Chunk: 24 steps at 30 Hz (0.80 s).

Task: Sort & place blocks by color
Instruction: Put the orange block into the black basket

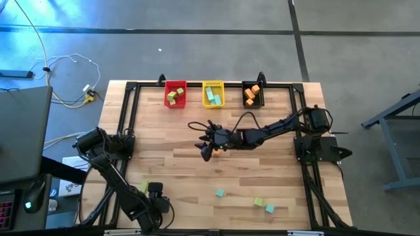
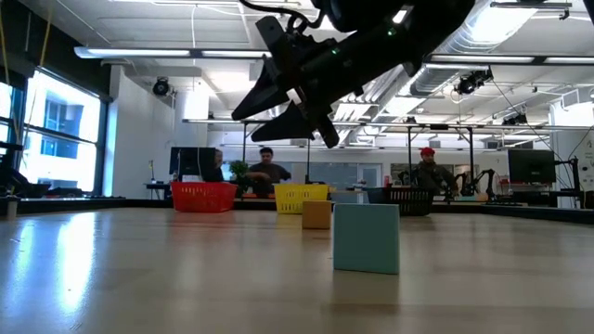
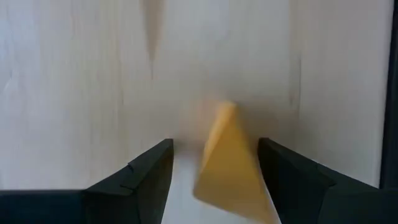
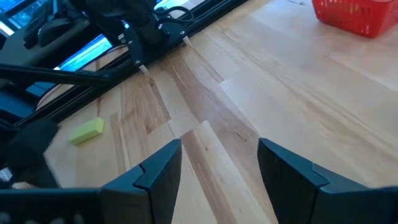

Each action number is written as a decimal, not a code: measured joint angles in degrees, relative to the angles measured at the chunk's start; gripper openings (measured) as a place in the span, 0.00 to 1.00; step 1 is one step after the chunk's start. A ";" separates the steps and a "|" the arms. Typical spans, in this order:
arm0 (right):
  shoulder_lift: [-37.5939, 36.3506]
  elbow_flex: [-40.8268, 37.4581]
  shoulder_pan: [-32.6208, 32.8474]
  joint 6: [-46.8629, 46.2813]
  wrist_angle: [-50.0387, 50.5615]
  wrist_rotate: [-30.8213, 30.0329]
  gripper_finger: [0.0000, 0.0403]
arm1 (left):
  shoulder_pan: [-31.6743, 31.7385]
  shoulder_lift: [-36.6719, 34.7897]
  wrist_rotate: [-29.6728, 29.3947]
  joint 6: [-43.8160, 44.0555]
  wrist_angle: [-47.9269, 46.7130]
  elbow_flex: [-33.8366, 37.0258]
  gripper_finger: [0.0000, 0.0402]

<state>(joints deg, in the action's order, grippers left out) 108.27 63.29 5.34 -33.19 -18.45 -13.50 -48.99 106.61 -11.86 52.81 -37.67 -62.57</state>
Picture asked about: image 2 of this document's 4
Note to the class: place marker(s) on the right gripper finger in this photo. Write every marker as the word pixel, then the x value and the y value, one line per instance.
pixel 290 125
pixel 269 95

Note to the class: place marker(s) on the black aluminium table frame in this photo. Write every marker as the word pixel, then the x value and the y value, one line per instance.
pixel 557 214

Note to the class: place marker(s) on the silver ventilation duct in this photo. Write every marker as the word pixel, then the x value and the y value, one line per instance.
pixel 468 44

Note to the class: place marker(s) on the yellow plastic basket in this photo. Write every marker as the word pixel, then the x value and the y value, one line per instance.
pixel 290 198

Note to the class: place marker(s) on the black plastic basket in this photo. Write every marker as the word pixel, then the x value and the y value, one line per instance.
pixel 410 201

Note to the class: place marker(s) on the person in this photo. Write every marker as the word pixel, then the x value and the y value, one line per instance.
pixel 431 176
pixel 218 169
pixel 268 174

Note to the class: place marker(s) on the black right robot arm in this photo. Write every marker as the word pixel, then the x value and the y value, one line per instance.
pixel 445 18

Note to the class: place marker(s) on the large window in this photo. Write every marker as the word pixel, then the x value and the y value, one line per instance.
pixel 65 139

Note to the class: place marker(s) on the black monitor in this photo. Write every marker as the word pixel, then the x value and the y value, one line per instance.
pixel 192 161
pixel 532 166

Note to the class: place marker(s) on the dark side table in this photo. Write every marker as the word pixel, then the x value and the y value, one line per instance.
pixel 158 188

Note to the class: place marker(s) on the red plastic basket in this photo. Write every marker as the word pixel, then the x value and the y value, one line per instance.
pixel 204 197

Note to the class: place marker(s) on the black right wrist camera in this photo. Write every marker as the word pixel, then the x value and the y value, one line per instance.
pixel 357 11

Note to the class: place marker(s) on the black ceiling camera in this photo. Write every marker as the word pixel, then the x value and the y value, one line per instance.
pixel 473 81
pixel 515 119
pixel 161 86

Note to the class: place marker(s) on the overhead light bar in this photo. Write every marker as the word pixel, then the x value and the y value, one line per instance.
pixel 153 53

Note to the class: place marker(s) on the black metal frame stand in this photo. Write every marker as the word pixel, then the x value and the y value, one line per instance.
pixel 471 153
pixel 244 139

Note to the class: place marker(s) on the potted green plant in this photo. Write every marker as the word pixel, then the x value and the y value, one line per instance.
pixel 239 169

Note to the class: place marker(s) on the small grey cylinder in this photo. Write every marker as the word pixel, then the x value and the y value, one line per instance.
pixel 11 208

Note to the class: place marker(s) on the black background robot arm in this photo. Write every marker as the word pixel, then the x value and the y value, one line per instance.
pixel 487 178
pixel 462 183

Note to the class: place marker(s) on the orange cube block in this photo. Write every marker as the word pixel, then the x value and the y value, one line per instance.
pixel 317 215

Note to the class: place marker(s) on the blue cube block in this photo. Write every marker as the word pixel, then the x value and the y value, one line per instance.
pixel 366 239

